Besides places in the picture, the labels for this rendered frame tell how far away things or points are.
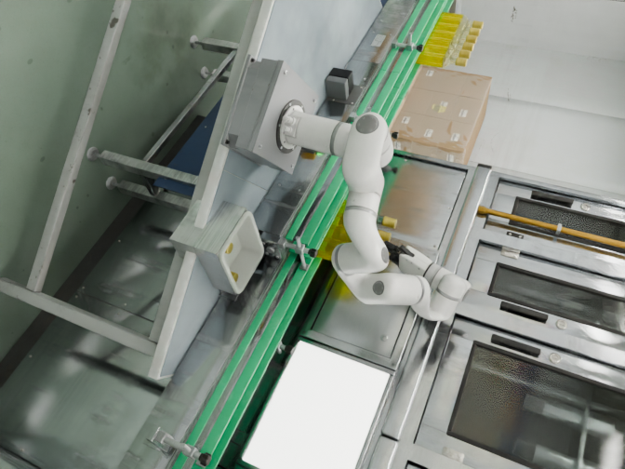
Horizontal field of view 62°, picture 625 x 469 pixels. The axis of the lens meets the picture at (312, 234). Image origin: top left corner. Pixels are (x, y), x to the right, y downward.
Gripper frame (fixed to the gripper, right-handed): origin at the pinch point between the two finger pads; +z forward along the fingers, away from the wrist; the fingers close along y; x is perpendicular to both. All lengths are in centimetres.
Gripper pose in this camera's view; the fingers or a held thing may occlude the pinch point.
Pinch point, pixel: (388, 250)
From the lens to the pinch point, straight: 175.0
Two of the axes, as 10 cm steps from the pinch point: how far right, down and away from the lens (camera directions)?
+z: -7.7, -4.6, 4.5
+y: -1.3, -5.8, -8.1
